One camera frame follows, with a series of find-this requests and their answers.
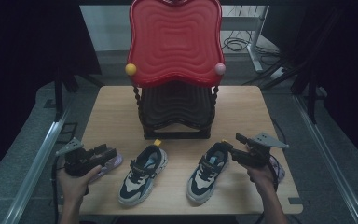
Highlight aluminium rail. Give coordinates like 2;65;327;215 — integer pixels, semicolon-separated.
1;119;71;224
293;93;358;224

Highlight black curtain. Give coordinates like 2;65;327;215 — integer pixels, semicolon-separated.
0;0;103;188
287;0;358;174

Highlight navy and beige sneaker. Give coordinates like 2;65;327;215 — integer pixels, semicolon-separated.
186;140;231;205
117;138;169;207

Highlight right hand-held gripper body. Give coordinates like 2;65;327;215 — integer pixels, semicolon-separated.
229;132;290;169

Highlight person's left hand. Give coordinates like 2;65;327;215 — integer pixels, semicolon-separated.
57;164;103;202

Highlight red and black shoe rack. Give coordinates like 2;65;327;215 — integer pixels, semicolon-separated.
124;0;227;140

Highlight white desk frame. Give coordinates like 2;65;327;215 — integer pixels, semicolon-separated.
222;4;269;74

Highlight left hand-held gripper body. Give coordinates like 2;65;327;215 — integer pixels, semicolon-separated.
55;137;103;179

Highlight black stand leg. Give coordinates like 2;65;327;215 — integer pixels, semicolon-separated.
53;68;65;123

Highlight black tripod legs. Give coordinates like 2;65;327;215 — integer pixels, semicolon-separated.
241;58;296;91

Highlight black floor cables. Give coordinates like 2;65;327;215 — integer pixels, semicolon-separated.
222;28;282;60

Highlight person's right hand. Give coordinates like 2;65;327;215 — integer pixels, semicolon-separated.
241;162;276;192

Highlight white power strip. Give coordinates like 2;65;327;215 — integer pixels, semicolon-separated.
269;65;286;81

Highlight purple sandal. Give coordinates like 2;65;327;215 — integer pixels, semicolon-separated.
89;152;124;183
268;155;286;185

